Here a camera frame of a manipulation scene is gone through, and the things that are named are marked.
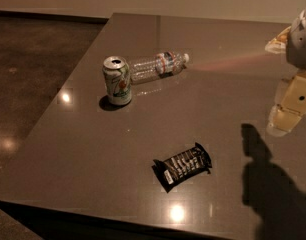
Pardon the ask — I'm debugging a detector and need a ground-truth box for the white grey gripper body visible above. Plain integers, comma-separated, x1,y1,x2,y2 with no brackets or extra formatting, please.
286,7,306,69

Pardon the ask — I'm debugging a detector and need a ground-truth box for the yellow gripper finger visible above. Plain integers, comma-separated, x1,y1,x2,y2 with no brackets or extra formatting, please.
267,71,306,137
265,27,291,54

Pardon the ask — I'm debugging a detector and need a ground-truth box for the black rxbar chocolate wrapper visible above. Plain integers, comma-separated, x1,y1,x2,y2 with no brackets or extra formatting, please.
152,143,212,193

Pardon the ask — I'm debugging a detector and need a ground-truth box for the green white 7up can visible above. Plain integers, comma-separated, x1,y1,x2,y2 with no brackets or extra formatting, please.
102,56,132,106

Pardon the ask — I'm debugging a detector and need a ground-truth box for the clear plastic water bottle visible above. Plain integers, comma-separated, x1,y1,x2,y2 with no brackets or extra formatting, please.
128,51,190,84

